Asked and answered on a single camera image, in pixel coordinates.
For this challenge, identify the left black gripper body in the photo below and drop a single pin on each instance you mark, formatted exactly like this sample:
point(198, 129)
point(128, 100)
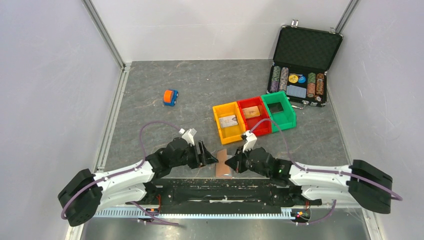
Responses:
point(190, 157)

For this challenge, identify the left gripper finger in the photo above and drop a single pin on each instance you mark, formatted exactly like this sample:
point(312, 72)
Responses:
point(204, 155)
point(207, 162)

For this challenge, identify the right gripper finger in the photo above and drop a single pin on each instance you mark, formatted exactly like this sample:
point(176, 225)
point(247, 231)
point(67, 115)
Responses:
point(235, 165)
point(236, 158)

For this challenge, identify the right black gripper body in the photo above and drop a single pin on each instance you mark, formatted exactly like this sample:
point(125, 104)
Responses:
point(249, 165)

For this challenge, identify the tan leather card holder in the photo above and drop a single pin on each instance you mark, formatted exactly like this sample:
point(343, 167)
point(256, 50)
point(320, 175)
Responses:
point(222, 170)

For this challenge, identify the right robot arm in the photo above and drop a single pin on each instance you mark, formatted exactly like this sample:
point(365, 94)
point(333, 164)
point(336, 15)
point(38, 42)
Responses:
point(359, 182)

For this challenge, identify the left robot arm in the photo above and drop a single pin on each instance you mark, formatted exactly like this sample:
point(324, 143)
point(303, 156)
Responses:
point(88, 193)

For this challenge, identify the card in yellow bin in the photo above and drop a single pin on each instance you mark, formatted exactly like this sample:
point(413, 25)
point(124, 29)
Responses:
point(228, 121)

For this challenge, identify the card in red bin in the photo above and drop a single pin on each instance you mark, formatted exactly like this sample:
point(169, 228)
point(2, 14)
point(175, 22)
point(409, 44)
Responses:
point(251, 112)

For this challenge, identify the card in green bin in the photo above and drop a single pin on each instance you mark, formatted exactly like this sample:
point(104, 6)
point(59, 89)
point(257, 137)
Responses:
point(275, 108)

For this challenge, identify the light blue card deck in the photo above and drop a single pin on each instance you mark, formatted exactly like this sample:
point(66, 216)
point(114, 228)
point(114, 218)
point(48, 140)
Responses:
point(296, 91)

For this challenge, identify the yellow plastic bin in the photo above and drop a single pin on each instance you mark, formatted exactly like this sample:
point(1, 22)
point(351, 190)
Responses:
point(231, 134)

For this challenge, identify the red plastic bin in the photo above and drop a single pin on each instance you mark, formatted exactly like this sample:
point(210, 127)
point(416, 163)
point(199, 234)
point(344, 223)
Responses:
point(263, 128)

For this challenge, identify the green plastic bin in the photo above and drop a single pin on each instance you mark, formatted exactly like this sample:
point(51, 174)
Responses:
point(287, 119)

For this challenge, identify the blue orange toy car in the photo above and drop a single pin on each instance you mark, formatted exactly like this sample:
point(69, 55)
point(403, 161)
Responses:
point(170, 97)

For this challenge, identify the yellow dealer chip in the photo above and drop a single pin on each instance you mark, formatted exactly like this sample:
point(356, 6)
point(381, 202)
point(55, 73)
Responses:
point(293, 78)

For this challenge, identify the blue dealer chip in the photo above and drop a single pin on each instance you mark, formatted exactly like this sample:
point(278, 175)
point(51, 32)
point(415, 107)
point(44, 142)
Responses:
point(302, 79)

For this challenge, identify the black poker chip case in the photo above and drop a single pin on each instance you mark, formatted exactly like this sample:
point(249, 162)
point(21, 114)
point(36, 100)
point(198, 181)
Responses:
point(306, 53)

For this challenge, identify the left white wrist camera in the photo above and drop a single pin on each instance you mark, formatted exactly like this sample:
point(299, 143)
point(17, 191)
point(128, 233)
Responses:
point(188, 135)

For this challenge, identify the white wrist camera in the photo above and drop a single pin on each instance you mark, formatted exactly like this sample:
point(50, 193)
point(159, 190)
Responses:
point(249, 139)
point(188, 135)

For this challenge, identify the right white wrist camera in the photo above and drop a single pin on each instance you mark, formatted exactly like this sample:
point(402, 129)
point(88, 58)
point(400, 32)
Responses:
point(249, 139)

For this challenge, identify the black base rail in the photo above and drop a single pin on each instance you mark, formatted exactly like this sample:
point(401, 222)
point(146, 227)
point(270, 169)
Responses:
point(222, 196)

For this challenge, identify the white toothed cable duct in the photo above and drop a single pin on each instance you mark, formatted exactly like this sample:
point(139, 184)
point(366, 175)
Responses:
point(135, 212)

